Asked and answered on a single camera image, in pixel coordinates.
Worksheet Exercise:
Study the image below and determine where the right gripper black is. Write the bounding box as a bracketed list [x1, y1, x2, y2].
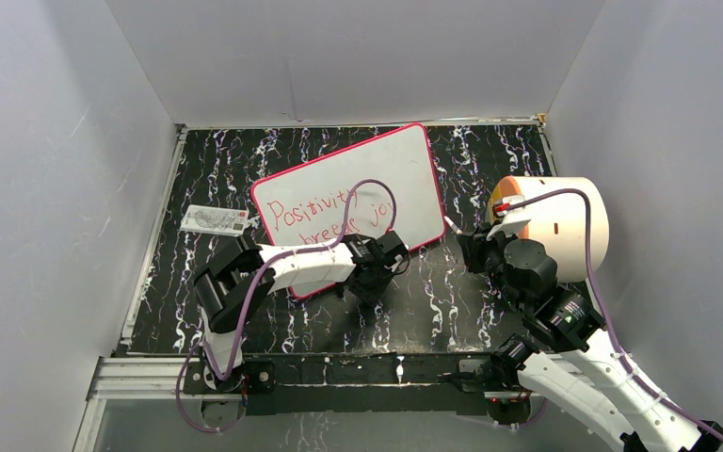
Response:
[457, 220, 524, 312]

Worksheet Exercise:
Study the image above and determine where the pink framed whiteboard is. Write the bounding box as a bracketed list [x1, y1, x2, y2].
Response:
[249, 122, 448, 300]

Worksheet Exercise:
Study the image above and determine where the red whiteboard marker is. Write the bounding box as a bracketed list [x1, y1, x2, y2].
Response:
[443, 216, 463, 235]

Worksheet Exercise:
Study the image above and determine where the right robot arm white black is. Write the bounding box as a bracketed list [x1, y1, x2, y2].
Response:
[458, 225, 723, 451]

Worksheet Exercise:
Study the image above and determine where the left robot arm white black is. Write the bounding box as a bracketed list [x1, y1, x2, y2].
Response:
[193, 231, 409, 392]

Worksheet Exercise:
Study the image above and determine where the white cylinder orange end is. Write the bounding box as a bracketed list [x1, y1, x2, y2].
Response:
[486, 176, 609, 283]

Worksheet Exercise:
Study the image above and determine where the white printed card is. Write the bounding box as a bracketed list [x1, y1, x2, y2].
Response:
[180, 205, 249, 236]

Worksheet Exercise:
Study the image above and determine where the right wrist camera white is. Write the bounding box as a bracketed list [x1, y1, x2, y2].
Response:
[486, 194, 531, 241]

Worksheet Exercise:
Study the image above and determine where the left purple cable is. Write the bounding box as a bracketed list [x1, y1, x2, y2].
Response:
[175, 179, 399, 435]

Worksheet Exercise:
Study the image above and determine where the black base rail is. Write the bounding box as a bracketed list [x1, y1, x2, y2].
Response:
[236, 352, 553, 418]

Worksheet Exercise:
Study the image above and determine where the aluminium frame rail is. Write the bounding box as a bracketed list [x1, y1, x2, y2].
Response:
[86, 354, 647, 402]

